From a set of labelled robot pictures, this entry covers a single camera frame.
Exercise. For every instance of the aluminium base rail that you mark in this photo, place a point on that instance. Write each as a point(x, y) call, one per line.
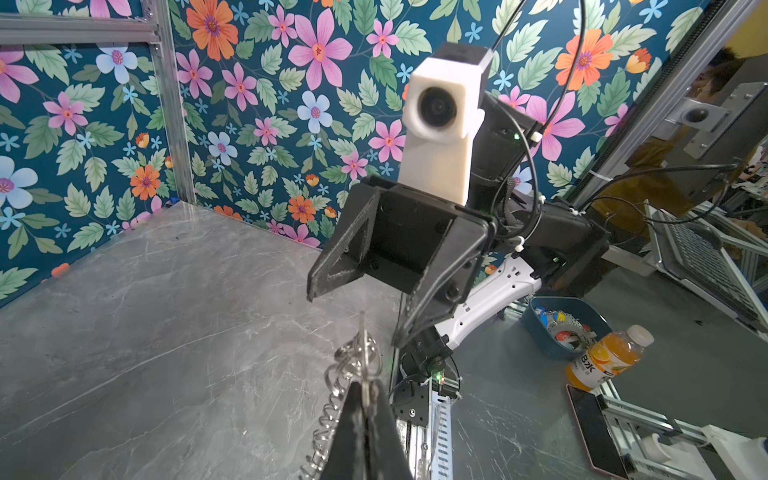
point(435, 432)

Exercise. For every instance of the black smartphone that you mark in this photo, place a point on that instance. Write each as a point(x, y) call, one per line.
point(602, 453)

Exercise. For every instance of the orange juice bottle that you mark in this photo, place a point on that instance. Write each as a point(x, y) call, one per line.
point(609, 357)

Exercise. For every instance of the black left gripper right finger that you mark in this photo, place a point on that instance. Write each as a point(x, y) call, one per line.
point(385, 458)

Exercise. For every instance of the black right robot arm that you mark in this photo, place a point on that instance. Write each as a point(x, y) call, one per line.
point(538, 245)

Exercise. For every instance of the blue parts bin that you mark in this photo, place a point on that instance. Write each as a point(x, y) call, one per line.
point(563, 327)

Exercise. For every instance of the steel key holder plate with rings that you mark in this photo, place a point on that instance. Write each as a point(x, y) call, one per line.
point(357, 360)

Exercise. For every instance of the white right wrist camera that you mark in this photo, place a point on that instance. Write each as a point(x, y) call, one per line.
point(442, 115)

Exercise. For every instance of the aluminium frame post back right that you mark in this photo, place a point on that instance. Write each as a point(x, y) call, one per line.
point(158, 16)

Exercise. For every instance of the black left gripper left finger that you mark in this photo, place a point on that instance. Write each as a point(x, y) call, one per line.
point(347, 454)

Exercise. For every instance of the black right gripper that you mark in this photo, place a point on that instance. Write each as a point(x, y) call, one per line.
point(414, 242)

